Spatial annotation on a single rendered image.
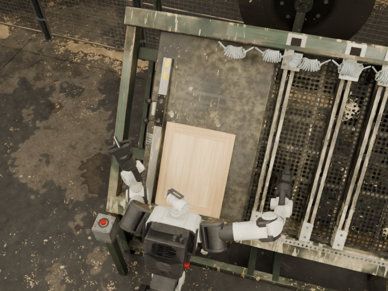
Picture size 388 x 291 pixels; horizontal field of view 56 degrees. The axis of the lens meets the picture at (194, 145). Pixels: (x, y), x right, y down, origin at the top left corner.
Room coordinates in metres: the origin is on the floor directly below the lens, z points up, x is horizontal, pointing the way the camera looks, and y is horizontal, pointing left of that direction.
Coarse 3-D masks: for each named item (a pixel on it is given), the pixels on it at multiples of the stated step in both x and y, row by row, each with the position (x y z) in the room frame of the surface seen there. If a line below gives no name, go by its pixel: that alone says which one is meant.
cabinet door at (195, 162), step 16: (176, 128) 1.47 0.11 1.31; (192, 128) 1.46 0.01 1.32; (176, 144) 1.40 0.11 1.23; (192, 144) 1.40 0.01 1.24; (208, 144) 1.39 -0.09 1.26; (224, 144) 1.38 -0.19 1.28; (176, 160) 1.34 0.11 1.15; (192, 160) 1.33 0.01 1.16; (208, 160) 1.32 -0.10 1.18; (224, 160) 1.31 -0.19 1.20; (160, 176) 1.28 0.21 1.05; (176, 176) 1.27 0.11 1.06; (192, 176) 1.26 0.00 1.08; (208, 176) 1.25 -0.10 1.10; (224, 176) 1.24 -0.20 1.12; (160, 192) 1.21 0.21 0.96; (192, 192) 1.19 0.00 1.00; (208, 192) 1.18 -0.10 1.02; (224, 192) 1.18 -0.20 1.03; (192, 208) 1.12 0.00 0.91; (208, 208) 1.11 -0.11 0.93
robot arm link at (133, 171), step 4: (136, 164) 1.11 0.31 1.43; (140, 164) 1.11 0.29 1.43; (124, 168) 1.05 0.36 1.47; (128, 168) 1.05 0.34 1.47; (132, 168) 1.06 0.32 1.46; (136, 168) 1.05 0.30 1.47; (140, 168) 1.09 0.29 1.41; (144, 168) 1.10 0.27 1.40; (128, 172) 1.05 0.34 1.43; (132, 172) 1.04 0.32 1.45; (136, 172) 1.04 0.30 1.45; (140, 172) 1.08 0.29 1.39; (132, 176) 1.05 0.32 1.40; (136, 176) 1.03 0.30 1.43; (140, 176) 1.04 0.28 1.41; (136, 180) 1.03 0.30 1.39; (140, 180) 1.03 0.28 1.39
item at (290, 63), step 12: (288, 36) 1.67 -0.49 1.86; (300, 36) 1.66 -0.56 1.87; (288, 60) 1.59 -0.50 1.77; (288, 72) 1.60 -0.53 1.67; (288, 84) 1.53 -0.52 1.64; (288, 96) 1.49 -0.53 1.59; (276, 108) 1.45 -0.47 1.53; (276, 120) 1.41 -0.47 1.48; (276, 132) 1.38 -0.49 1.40; (276, 144) 1.31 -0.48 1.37; (264, 156) 1.27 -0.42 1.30; (264, 168) 1.23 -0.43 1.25; (264, 180) 1.20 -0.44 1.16; (264, 192) 1.13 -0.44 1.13; (252, 216) 1.03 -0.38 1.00
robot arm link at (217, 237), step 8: (232, 224) 0.80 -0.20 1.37; (208, 232) 0.77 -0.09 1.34; (216, 232) 0.76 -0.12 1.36; (224, 232) 0.76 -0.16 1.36; (232, 232) 0.76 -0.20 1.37; (208, 240) 0.74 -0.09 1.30; (216, 240) 0.73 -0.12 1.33; (224, 240) 0.73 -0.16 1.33; (232, 240) 0.73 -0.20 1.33; (216, 248) 0.70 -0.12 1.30
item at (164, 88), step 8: (168, 72) 1.68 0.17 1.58; (168, 80) 1.65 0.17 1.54; (160, 88) 1.62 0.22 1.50; (168, 88) 1.63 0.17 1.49; (160, 128) 1.46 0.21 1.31; (160, 136) 1.43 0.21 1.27; (152, 144) 1.40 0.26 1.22; (160, 144) 1.41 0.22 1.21; (152, 152) 1.37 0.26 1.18; (152, 160) 1.34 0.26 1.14; (152, 168) 1.30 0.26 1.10; (152, 176) 1.27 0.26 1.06; (152, 184) 1.23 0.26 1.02; (152, 192) 1.20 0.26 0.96
